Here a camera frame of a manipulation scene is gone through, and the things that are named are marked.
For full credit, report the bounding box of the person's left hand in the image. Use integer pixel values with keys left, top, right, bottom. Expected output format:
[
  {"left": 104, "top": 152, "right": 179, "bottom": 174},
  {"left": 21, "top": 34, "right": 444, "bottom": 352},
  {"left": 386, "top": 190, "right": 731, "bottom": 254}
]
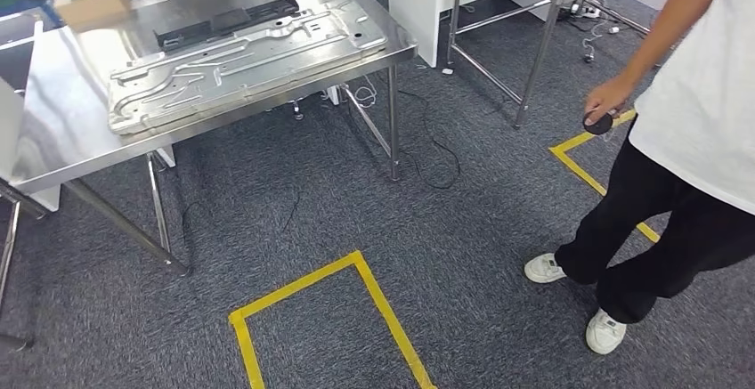
[{"left": 583, "top": 73, "right": 637, "bottom": 126}]

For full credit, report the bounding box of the black handheld controller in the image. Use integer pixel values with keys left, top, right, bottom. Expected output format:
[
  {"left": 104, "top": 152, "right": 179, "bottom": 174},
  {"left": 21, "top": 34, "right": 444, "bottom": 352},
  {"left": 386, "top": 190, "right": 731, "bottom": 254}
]
[{"left": 582, "top": 111, "right": 614, "bottom": 136}]

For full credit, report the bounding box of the black plastic panel with cutouts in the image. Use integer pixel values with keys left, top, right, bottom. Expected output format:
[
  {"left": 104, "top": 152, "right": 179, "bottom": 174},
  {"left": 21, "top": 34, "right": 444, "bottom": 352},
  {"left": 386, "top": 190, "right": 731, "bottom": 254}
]
[{"left": 154, "top": 0, "right": 301, "bottom": 53}]

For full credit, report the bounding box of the stainless steel workbench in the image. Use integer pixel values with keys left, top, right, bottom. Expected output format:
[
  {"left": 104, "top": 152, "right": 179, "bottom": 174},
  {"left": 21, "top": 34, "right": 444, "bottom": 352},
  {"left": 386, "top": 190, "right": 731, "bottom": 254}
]
[{"left": 8, "top": 0, "right": 418, "bottom": 277}]

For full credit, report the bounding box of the cardboard box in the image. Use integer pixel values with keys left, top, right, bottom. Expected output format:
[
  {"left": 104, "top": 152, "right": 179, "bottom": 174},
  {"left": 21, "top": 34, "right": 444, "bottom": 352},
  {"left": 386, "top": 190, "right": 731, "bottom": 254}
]
[{"left": 53, "top": 0, "right": 132, "bottom": 32}]

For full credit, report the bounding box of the person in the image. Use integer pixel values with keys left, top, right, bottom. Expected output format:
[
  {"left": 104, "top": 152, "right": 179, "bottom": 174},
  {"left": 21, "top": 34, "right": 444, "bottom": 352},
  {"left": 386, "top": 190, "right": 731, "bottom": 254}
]
[{"left": 524, "top": 0, "right": 755, "bottom": 356}]

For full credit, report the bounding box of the stamped silver metal panel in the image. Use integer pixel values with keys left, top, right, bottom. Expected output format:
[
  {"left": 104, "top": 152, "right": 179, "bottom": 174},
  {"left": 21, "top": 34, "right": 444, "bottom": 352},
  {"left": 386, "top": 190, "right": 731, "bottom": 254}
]
[{"left": 107, "top": 0, "right": 389, "bottom": 137}]

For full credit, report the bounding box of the black floor cable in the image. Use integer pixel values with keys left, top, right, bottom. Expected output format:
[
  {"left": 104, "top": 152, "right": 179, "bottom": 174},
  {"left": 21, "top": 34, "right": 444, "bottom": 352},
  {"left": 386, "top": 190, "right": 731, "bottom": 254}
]
[{"left": 347, "top": 88, "right": 462, "bottom": 191}]

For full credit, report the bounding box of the white floor cable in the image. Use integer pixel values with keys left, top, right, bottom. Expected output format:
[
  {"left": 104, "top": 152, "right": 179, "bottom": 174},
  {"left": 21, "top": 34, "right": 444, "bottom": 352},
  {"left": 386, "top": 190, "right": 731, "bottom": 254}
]
[{"left": 353, "top": 73, "right": 378, "bottom": 109}]

